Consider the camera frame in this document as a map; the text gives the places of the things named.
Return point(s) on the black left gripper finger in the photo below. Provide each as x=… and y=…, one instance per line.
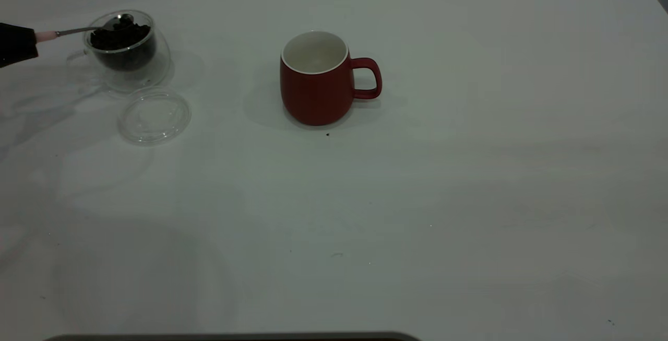
x=15, y=54
x=15, y=34

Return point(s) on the red mug white inside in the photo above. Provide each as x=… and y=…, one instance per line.
x=313, y=95

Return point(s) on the dark coffee beans pile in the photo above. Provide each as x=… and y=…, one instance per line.
x=125, y=43

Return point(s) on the clear glass saucer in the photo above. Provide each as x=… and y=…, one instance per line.
x=154, y=119

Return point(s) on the clear double-wall glass cup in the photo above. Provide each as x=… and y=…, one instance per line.
x=163, y=64

